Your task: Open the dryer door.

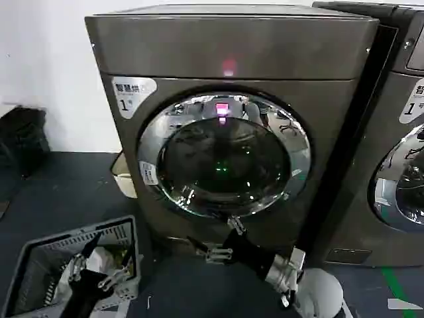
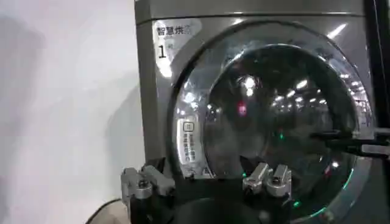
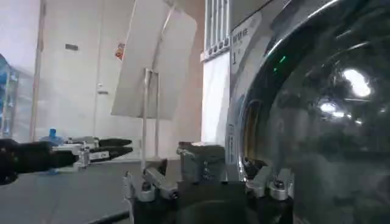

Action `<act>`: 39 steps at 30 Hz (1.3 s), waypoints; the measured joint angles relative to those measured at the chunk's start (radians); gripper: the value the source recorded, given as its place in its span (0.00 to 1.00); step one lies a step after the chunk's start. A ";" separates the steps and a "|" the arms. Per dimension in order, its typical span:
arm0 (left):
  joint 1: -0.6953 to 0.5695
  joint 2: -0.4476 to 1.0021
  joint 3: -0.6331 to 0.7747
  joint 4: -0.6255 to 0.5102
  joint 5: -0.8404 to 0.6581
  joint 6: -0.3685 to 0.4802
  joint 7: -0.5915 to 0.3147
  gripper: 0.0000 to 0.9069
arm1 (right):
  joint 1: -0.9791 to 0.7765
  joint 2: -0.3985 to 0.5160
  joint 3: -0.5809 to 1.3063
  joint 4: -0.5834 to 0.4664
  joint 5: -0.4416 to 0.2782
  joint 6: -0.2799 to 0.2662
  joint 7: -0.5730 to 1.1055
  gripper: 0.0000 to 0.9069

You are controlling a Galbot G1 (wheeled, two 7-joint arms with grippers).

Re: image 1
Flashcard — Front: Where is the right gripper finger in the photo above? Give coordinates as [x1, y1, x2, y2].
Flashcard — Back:
[185, 235, 233, 264]
[227, 215, 247, 235]

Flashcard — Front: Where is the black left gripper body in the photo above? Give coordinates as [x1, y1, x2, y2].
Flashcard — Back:
[67, 268, 111, 318]

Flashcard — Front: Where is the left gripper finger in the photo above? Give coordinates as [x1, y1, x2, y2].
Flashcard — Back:
[97, 253, 133, 292]
[67, 232, 103, 283]

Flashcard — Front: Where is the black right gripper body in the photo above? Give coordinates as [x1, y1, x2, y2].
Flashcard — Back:
[221, 227, 278, 278]

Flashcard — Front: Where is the yellow-green cloth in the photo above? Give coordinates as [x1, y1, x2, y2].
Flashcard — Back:
[111, 248, 137, 278]

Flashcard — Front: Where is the white cloth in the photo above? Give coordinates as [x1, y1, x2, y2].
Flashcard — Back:
[54, 246, 135, 301]

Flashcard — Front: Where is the grey plastic laundry basket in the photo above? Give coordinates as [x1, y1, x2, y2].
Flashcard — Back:
[0, 214, 144, 318]

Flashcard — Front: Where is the round glass dryer door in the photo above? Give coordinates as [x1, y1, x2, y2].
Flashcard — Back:
[136, 91, 313, 219]
[372, 123, 424, 233]

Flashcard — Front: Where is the beige plastic bin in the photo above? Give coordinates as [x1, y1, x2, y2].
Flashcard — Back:
[110, 152, 137, 200]

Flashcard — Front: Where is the small white door sticker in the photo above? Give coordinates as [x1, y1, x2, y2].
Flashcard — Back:
[138, 160, 160, 186]

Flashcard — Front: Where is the black crate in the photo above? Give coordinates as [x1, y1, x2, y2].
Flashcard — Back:
[0, 105, 51, 182]

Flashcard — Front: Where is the green floor tape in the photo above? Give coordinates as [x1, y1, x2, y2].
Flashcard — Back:
[380, 266, 403, 318]

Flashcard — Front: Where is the white energy label sticker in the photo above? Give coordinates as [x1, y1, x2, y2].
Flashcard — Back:
[111, 76, 158, 121]
[398, 77, 424, 125]

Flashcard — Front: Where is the grey front-load dryer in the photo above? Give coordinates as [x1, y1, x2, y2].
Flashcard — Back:
[311, 0, 424, 270]
[84, 4, 399, 266]

